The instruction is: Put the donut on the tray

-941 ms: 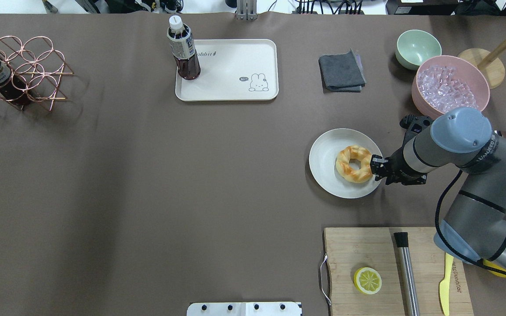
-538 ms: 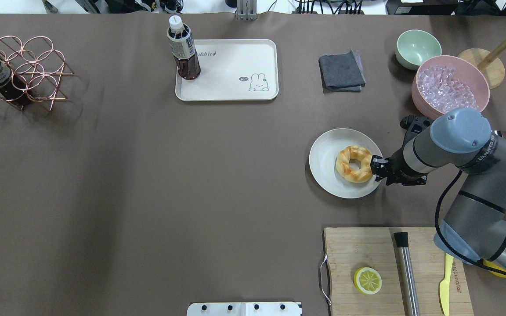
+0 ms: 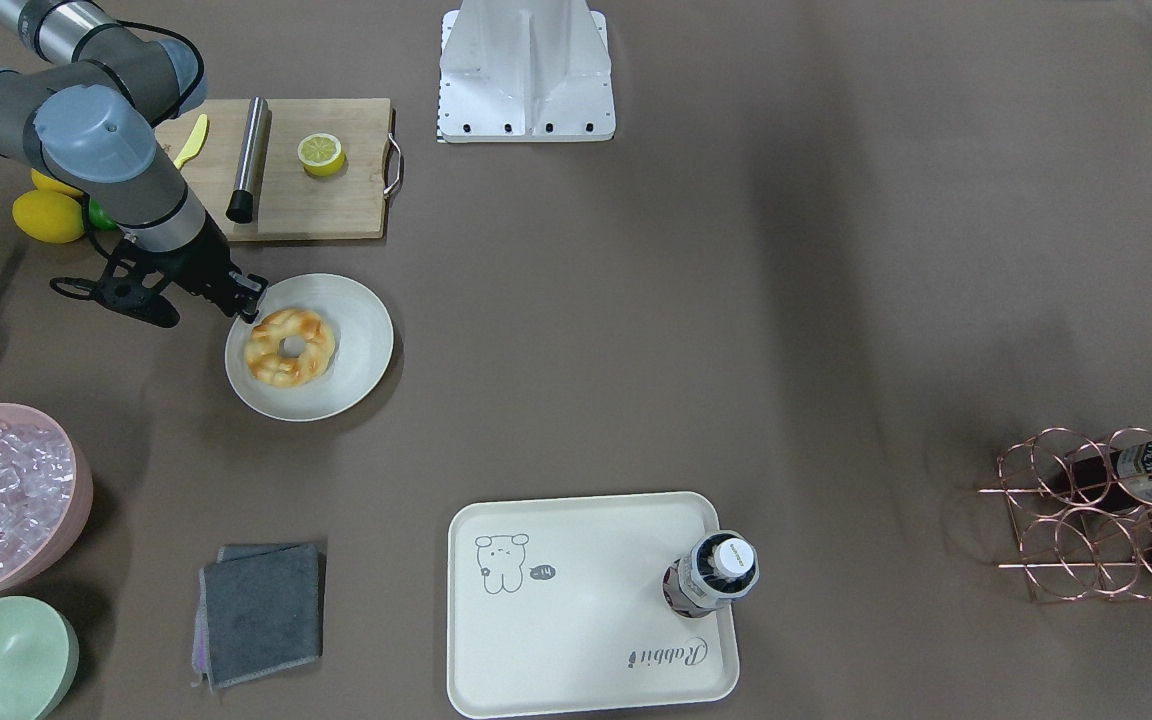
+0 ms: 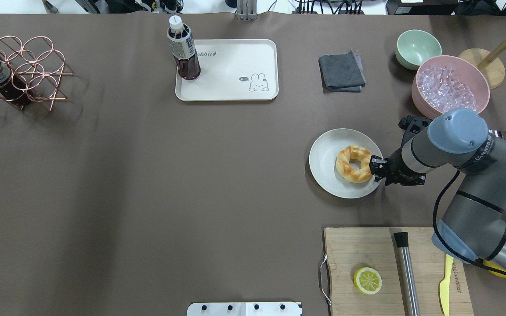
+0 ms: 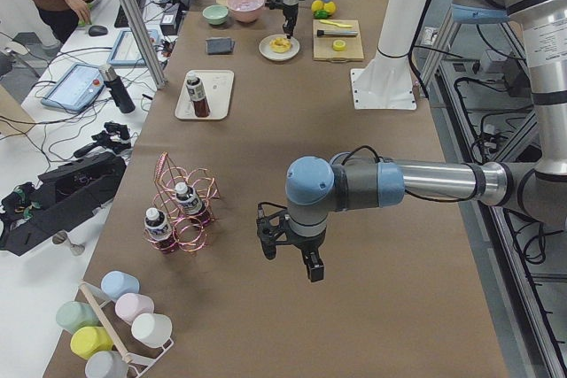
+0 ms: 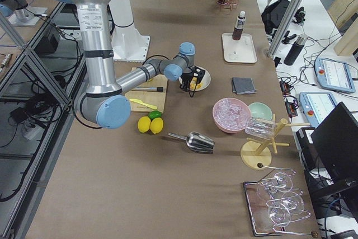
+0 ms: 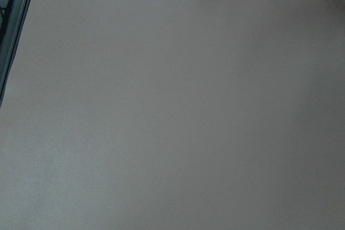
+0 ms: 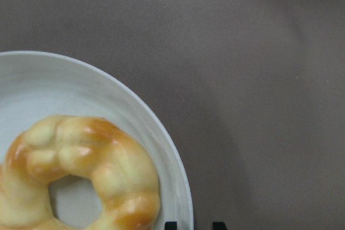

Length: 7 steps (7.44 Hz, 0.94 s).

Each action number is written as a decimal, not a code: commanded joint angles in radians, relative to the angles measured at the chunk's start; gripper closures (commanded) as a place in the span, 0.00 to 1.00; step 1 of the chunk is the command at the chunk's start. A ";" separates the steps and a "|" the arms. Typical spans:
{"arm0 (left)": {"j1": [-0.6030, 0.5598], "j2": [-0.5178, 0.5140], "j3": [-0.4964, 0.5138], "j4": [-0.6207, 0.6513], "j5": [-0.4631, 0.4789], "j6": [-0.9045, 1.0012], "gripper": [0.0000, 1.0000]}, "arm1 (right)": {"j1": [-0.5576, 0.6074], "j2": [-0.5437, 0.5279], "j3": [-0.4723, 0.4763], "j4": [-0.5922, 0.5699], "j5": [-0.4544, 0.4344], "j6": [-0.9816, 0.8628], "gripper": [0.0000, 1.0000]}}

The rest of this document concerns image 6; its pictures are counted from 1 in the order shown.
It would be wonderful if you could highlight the yellow lemon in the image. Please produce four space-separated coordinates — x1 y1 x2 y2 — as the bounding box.
150 118 164 134
137 116 152 133

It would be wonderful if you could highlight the black monitor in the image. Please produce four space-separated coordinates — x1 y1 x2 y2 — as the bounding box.
311 102 357 203

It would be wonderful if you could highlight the tea bottle on tray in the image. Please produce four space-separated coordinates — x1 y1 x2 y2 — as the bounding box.
232 11 246 40

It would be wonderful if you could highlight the upper blue teach pendant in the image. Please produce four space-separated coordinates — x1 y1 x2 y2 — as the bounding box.
314 57 356 93

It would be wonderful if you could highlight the yellow plastic knife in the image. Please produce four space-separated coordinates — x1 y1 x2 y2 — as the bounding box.
129 99 158 110

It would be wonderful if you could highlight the wooden cup tree stand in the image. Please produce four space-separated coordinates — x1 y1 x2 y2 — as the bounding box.
240 114 310 170

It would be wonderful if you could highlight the blue teach pendant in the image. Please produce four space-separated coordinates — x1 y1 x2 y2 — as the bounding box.
314 57 356 93
299 92 337 128

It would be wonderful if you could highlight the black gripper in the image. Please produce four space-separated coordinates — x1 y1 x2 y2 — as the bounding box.
181 66 205 91

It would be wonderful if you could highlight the pink bowl of ice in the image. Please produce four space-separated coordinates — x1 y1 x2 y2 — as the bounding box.
212 97 251 134

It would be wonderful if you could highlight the steel muddler black tip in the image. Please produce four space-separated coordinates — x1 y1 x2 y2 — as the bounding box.
133 87 164 92

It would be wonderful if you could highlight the upper yellow lemon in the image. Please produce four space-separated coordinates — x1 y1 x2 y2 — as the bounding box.
150 118 164 134

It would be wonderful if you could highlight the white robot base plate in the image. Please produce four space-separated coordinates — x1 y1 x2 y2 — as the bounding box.
111 26 150 63

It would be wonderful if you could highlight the green lime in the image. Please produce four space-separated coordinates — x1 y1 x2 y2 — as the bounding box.
148 110 162 120

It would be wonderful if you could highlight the white rabbit serving tray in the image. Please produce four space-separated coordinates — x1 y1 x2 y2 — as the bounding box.
222 33 257 64

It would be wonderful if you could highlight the wire glass rack tray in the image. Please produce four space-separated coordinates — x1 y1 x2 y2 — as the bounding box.
243 167 318 238

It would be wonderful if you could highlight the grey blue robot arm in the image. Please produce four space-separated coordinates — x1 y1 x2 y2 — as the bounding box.
59 0 195 129

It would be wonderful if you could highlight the white round plate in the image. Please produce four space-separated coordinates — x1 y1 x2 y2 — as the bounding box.
179 69 211 92

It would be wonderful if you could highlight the black thermos bottle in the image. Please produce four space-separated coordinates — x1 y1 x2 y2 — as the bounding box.
284 34 308 65

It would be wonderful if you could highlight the aluminium frame post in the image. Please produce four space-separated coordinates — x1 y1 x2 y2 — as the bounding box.
267 0 302 59

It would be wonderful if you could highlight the metal ice scoop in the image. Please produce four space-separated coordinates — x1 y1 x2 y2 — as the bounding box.
168 132 215 154

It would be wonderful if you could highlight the lower blue teach pendant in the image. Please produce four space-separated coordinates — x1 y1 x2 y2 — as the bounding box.
299 92 337 128

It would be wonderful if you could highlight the clear glass mug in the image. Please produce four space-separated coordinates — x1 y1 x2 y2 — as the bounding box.
245 118 277 139

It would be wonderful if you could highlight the lower yellow lemon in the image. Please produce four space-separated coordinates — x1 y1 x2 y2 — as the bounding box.
137 116 152 133

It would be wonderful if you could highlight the mint green bowl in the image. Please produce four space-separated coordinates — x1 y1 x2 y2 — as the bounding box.
248 102 273 120

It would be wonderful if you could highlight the folded grey cloth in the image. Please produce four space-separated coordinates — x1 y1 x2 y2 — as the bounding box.
232 77 256 95

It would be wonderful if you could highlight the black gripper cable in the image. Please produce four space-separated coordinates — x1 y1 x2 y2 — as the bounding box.
181 67 200 99

